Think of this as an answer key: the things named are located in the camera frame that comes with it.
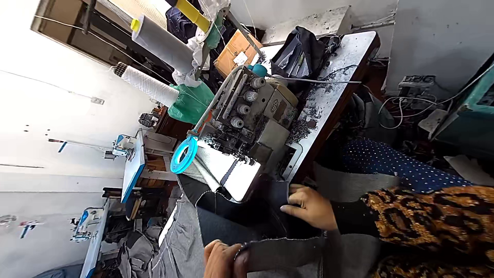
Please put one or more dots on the person's left hand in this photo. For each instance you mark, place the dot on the person's left hand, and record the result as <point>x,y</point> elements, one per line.
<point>219,264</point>

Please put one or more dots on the person's right hand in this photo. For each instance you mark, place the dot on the person's right hand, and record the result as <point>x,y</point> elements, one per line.
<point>318,211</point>

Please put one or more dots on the person's right thumb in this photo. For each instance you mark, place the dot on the person's right thumb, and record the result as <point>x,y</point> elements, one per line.
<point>293,210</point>

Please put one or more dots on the person's left thumb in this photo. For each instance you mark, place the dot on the person's left thumb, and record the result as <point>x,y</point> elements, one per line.
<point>241,263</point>

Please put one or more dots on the person's right index finger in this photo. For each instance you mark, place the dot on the person's right index finger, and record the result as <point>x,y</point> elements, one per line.
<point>297,198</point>

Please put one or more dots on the person's left fingers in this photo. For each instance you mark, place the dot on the person's left fingers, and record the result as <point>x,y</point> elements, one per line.
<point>221,248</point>

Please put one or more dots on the person's right fingers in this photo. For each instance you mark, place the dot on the person's right fingers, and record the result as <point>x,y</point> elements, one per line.
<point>297,188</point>

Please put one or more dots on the dark denim garment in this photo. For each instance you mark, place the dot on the dark denim garment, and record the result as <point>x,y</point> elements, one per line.
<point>227,224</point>

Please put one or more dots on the person's right forearm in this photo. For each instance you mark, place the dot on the person's right forearm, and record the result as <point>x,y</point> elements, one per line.
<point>424,218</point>

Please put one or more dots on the grey garment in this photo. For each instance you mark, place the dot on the grey garment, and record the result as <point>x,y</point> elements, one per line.
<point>185,243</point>

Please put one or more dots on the grey fabric piece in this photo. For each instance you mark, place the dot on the grey fabric piece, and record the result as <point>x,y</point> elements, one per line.
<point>351,181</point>

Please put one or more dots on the grey overlock sewing machine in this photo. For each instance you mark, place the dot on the grey overlock sewing machine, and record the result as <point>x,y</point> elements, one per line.
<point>266,119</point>

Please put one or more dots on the heap of grey fabric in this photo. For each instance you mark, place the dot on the heap of grey fabric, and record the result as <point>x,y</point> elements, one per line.
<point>137,249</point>

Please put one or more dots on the person's legs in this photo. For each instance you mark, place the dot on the person's legs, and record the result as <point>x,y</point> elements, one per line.
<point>393,162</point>

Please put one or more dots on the white sewing machine table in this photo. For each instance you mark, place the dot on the white sewing machine table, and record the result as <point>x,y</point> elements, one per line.
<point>328,88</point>

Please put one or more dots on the sewing table with blue edge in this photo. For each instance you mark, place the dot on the sewing table with blue edge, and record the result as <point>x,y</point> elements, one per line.
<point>133,166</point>
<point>94,245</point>

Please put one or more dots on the dark cloth bag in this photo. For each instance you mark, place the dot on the dark cloth bag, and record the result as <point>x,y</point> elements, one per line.
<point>287,54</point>

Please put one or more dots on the green plastic bag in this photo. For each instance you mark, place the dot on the green plastic bag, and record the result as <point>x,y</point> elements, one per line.
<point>191,102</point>

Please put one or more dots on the blue white sewing machine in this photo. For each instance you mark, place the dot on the blue white sewing machine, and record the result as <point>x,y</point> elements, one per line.
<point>122,143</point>
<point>84,224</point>

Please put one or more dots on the brown cardboard box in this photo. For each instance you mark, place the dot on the brown cardboard box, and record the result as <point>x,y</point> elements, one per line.
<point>232,52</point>

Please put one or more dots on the person's body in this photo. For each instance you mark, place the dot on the person's body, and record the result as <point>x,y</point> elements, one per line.
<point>432,270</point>

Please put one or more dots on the metal thread stand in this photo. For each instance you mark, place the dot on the metal thread stand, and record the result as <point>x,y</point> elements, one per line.
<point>200,67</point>

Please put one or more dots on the power outlet box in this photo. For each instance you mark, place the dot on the power outlet box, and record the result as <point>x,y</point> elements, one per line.
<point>416,87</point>

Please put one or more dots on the clear plastic bag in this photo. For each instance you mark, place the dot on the clear plastic bag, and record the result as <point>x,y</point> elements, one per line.
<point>197,50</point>

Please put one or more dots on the white thread cone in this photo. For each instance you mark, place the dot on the white thread cone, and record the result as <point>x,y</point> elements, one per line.
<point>148,85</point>

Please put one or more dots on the teal metal cabinet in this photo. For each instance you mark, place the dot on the teal metal cabinet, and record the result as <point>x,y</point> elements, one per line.
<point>472,112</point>

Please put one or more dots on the large grey thread cone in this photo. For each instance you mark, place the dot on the large grey thread cone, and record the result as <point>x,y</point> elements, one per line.
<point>162,44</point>

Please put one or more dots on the pile of dark cloths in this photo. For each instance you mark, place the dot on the pile of dark cloths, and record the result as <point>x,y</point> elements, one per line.
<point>179,23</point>

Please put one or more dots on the white wall switch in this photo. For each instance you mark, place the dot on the white wall switch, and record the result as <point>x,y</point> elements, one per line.
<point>97,100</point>

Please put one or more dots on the window with dark frame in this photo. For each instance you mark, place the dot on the window with dark frame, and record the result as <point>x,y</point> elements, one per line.
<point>77,29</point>

